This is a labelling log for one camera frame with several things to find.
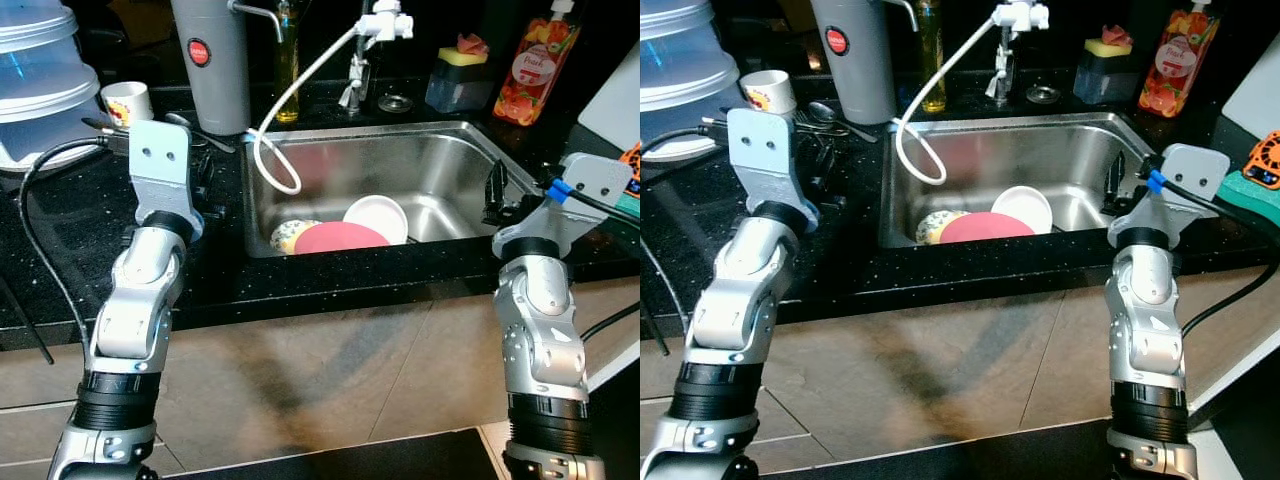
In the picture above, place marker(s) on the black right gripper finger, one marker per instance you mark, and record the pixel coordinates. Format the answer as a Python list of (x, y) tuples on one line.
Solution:
[(1115, 182), (496, 192)]

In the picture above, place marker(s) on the floral print plate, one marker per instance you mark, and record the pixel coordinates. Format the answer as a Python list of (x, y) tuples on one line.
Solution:
[(932, 228), (288, 238)]

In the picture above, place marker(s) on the pink plate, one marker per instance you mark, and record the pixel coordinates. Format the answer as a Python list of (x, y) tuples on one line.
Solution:
[(340, 240), (985, 230)]

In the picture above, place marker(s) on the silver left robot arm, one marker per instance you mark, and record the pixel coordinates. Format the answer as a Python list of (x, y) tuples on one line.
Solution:
[(135, 300), (735, 300)]

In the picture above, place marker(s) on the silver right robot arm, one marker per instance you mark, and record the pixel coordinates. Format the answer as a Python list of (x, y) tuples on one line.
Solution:
[(1150, 320), (540, 330)]

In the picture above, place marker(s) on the shiny metal spoon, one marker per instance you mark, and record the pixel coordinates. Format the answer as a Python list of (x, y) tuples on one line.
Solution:
[(178, 117), (820, 110)]

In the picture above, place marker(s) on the stainless steel sink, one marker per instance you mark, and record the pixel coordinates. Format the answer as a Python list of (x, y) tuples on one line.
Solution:
[(440, 170), (1070, 155)]

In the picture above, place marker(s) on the white printed cup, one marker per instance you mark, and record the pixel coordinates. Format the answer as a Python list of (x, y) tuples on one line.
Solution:
[(130, 103), (770, 90)]

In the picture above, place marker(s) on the grey jug with red logo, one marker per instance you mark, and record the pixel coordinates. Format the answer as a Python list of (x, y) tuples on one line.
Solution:
[(855, 80), (215, 90)]

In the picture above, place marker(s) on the dark sponge holder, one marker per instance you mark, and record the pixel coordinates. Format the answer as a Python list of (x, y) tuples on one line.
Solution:
[(1108, 80), (460, 90)]

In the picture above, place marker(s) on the teal sponge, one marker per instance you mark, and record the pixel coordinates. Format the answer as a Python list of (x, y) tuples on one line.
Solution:
[(628, 203), (1250, 200)]

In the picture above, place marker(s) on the round metal sink strainer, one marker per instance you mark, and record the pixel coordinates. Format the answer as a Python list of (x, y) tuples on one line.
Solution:
[(395, 104), (1044, 95)]

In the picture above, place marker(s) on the orange plastic gadget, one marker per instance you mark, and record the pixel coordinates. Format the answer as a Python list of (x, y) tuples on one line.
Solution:
[(632, 170), (1265, 160)]

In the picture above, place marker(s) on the peach dish soap bottle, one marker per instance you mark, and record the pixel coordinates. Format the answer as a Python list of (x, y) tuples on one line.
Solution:
[(530, 80), (1175, 70)]

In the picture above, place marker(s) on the yellow oil bottle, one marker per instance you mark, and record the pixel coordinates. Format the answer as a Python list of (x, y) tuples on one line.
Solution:
[(930, 85), (288, 90)]

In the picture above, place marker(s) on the yellow sponge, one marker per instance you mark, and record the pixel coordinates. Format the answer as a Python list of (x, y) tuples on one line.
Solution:
[(1103, 48), (458, 58)]

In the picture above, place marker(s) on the white appliance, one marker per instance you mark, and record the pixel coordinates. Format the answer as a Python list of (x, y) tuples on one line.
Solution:
[(1255, 90), (615, 100)]

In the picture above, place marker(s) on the pink cloth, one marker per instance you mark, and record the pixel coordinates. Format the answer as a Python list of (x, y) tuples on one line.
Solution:
[(472, 44), (1118, 36)]

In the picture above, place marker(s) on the white stacked plastic container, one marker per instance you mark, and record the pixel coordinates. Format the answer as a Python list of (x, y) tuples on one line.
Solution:
[(45, 95), (685, 90)]

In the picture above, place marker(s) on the chrome faucet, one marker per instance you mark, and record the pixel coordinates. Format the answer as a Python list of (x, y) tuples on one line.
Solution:
[(1000, 75), (355, 85)]

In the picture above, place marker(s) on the white faucet head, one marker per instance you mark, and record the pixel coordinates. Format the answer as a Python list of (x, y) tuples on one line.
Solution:
[(1020, 14), (385, 22)]

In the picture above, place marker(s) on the beige cabinet front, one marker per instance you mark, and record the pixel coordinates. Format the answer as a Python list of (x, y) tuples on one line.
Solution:
[(350, 360), (950, 350)]

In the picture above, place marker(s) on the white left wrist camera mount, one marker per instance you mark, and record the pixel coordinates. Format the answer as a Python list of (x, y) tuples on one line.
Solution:
[(160, 160), (760, 150)]

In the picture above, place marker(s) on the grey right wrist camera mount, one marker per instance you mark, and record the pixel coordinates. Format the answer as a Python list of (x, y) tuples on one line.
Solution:
[(1195, 165), (600, 175)]

